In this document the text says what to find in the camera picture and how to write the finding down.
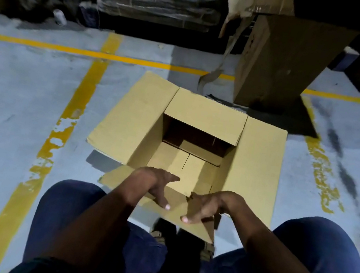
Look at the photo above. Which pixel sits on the upright brown cardboard sheet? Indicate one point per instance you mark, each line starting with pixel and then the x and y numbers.
pixel 276 61

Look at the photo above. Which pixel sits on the hanging brown tape strip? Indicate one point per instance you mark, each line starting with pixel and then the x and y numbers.
pixel 228 49

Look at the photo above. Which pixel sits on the person's left forearm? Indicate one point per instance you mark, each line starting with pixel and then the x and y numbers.
pixel 94 227

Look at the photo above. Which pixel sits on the person's woven shoe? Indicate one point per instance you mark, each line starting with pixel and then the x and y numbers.
pixel 157 235
pixel 206 250

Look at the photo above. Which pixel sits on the small bluish block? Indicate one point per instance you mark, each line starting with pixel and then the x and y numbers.
pixel 343 59

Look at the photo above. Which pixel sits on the person's blue jeans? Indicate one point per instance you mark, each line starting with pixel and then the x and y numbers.
pixel 321 243

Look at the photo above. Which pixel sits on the person's right woven shoe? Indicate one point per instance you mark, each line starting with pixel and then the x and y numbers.
pixel 206 250

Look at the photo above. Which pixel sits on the person's left hand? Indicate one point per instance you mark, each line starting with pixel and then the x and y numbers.
pixel 151 180

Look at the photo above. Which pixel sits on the person's right forearm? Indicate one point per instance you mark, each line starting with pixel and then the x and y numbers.
pixel 282 264

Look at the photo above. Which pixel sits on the large yellowish taped carton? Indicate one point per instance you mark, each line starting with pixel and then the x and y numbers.
pixel 126 125

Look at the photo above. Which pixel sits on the person's left woven shoe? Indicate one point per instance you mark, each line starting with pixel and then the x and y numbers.
pixel 157 235

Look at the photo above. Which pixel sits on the person's right hand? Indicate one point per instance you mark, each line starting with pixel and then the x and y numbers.
pixel 217 202

